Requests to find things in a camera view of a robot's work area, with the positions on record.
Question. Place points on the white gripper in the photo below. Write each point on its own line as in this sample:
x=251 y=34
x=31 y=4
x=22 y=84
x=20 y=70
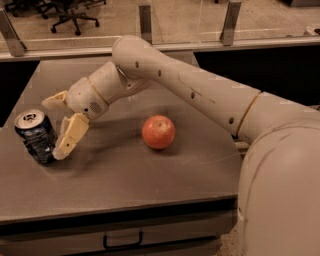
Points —
x=84 y=97

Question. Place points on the blue pepsi can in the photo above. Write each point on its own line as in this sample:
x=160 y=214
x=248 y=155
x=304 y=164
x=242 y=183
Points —
x=38 y=134

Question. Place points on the metal glass bracket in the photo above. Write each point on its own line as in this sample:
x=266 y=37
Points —
x=230 y=22
x=145 y=22

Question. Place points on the black office chair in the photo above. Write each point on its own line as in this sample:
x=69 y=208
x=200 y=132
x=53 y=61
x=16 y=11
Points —
x=65 y=9

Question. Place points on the middle metal glass bracket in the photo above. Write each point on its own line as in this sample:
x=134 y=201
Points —
x=145 y=22

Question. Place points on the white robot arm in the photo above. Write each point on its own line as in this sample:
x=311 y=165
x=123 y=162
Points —
x=279 y=189

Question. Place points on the grey cabinet drawer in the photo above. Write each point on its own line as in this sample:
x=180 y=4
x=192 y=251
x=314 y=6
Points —
x=181 y=235

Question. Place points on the right metal glass bracket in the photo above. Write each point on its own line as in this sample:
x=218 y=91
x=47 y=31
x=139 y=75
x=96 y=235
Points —
x=230 y=22

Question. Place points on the red apple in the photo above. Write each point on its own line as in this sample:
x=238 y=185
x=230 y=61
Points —
x=158 y=132

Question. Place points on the black drawer handle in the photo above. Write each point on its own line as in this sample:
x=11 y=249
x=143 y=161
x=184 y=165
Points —
x=118 y=240

